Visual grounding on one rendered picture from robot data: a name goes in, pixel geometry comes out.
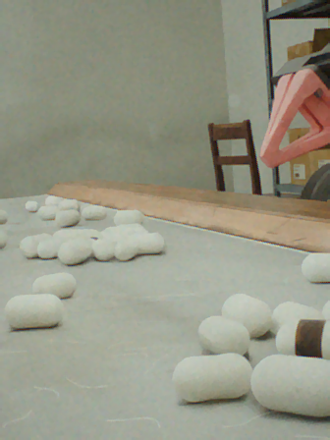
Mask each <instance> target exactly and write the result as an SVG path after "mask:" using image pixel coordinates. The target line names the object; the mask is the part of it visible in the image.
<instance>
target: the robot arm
mask: <svg viewBox="0 0 330 440"><path fill-rule="evenodd" d="M271 80H272V81H273V84H274V85H275V86H276V87H277V92H276V96H275V101H274V105H273V110H272V114H271V119H270V123H269V126H268V129H267V132H266V136H265V139H264V142H263V145H262V147H261V150H260V153H259V157H260V158H261V160H262V161H263V162H264V163H265V164H266V165H267V167H269V169H274V168H276V166H278V165H281V164H283V163H285V162H287V161H290V160H292V159H294V158H296V157H299V156H301V155H303V154H305V153H308V152H310V151H313V150H314V149H316V148H319V147H321V146H324V145H326V144H329V143H330V42H329V43H328V44H327V45H326V46H325V47H324V48H323V49H322V50H321V51H318V52H314V53H311V54H308V55H304V56H301V57H298V58H295V59H292V60H289V61H288V62H287V63H285V64H284V65H283V66H282V67H281V68H280V69H279V70H278V72H277V73H276V74H275V75H274V76H273V77H272V78H271ZM298 111H299V112H300V113H301V114H302V116H303V117H304V118H305V119H306V120H307V122H308V123H309V124H310V125H311V127H310V129H309V133H308V134H306V135H305V136H303V137H301V138H299V139H297V140H296V141H294V142H292V143H290V144H289V145H287V146H285V147H283V148H281V149H279V146H280V143H281V141H282V139H283V137H284V135H285V133H286V131H287V129H288V128H289V126H290V125H291V123H292V121H293V120H294V118H295V116H296V114H297V113H298Z"/></svg>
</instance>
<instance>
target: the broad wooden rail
mask: <svg viewBox="0 0 330 440"><path fill-rule="evenodd" d="M48 195H52V196H57V197H62V198H66V199H71V200H73V199H74V200H77V201H80V202H84V203H89V204H93V205H98V206H103V207H107V208H111V209H116V210H139V211H140V212H142V214H143V215H144V216H147V217H152V218H156V219H161V220H165V221H170V222H174V223H179V224H183V225H188V226H193V227H197V228H202V229H206V230H211V231H215V232H220V233H224V234H229V235H233V236H238V237H242V239H247V240H251V241H257V242H261V243H266V244H270V245H274V246H278V247H283V248H291V249H295V250H300V251H304V252H309V253H330V202H329V201H318V200H308V199H297V198H287V197H278V196H267V195H257V194H246V193H236V192H217V191H207V190H196V189H185V188H175V187H165V186H154V185H145V184H135V183H124V182H113V181H103V180H85V181H74V182H65V183H57V184H55V185H54V186H53V188H52V189H51V190H50V191H49V192H48Z"/></svg>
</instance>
